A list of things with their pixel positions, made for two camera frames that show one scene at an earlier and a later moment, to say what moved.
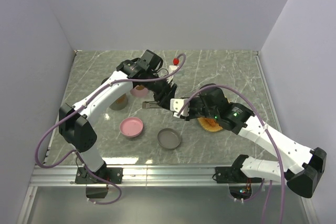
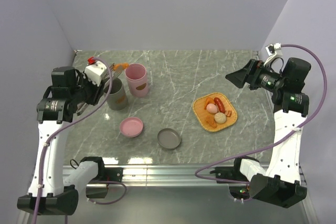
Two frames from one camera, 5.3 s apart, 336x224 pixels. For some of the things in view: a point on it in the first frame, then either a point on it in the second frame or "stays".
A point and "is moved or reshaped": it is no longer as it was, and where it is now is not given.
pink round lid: (131, 127) stays
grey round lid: (169, 138) stays
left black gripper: (167, 93) -> (97, 91)
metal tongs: (154, 104) is moved or reshaped
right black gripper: (191, 116) -> (239, 77)
